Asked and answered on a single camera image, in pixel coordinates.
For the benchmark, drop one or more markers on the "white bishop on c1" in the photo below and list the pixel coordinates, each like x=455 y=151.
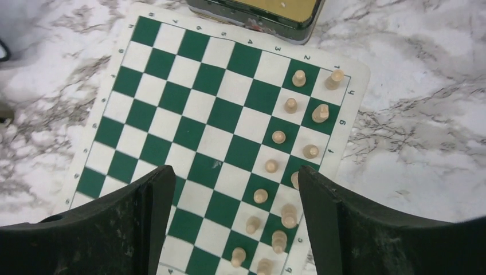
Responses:
x=279 y=241

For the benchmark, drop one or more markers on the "white pawn far row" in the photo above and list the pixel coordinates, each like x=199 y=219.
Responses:
x=290 y=106

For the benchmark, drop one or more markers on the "white knight on g1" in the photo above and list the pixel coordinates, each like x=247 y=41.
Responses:
x=321 y=113

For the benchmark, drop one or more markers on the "white king piece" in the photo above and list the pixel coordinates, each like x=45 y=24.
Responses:
x=294 y=180

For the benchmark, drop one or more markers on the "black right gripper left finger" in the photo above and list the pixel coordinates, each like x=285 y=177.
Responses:
x=120 y=233

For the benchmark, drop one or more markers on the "white rook corner h1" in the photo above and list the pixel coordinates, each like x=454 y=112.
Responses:
x=333 y=81

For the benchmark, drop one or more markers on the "white chess piece on board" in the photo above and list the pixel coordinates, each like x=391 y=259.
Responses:
x=289 y=216

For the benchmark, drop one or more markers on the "green white chess board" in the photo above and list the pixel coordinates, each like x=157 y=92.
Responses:
x=205 y=98

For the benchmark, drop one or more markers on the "gold tin dark pieces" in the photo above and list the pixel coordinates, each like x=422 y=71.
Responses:
x=291 y=21

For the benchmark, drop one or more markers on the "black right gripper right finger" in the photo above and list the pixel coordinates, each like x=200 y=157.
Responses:
x=351 y=234

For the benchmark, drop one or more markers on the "white bishop piece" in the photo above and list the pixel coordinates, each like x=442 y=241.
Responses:
x=310 y=151

